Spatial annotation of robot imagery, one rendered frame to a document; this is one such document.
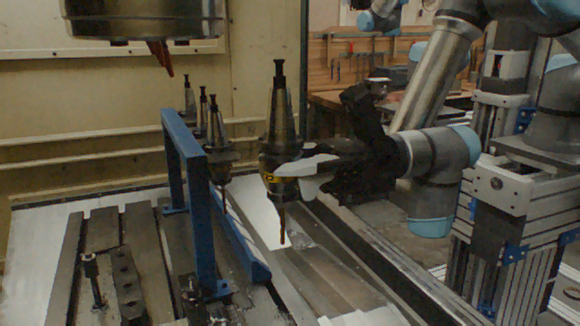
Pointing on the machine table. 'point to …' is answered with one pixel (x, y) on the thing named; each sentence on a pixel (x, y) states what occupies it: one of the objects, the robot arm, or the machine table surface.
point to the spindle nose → (142, 20)
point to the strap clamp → (196, 315)
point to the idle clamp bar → (121, 271)
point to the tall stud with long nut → (93, 278)
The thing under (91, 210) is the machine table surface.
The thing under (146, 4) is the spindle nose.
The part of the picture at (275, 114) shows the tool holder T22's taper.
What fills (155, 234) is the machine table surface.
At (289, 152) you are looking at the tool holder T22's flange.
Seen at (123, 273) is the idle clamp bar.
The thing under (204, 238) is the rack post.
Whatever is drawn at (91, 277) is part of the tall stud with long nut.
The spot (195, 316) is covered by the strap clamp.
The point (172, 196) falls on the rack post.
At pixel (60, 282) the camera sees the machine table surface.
